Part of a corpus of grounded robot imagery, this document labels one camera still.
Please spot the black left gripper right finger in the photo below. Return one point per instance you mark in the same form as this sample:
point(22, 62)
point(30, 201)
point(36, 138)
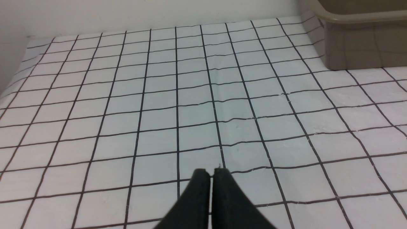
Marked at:
point(231, 208)

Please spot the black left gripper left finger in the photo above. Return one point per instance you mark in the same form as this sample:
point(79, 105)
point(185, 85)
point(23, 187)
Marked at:
point(191, 211)

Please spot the white black grid tablecloth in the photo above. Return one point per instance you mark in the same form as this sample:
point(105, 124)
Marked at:
point(104, 130)

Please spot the olive green plastic bin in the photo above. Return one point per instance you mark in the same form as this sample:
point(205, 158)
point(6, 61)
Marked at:
point(357, 34)

